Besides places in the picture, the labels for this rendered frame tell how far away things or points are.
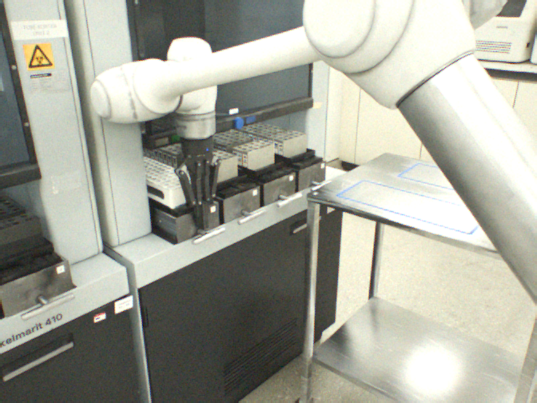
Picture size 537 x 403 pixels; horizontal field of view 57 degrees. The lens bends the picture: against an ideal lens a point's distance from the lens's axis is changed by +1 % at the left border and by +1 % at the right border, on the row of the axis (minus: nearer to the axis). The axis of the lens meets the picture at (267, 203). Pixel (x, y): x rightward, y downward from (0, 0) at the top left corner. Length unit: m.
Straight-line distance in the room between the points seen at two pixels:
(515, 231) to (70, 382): 0.98
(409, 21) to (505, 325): 1.93
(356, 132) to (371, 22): 3.17
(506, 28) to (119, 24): 2.40
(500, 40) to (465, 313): 1.56
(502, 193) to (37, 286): 0.85
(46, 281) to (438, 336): 1.20
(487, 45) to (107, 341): 2.62
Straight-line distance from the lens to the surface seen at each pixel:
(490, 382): 1.63
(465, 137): 0.58
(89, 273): 1.18
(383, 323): 1.75
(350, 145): 3.75
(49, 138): 1.10
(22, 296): 1.08
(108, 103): 0.97
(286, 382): 1.90
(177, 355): 1.41
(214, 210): 1.28
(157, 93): 0.95
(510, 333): 2.34
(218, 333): 1.48
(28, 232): 1.12
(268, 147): 1.48
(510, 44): 3.15
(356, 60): 0.56
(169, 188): 1.23
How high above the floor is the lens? 1.32
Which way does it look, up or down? 24 degrees down
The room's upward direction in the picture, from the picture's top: straight up
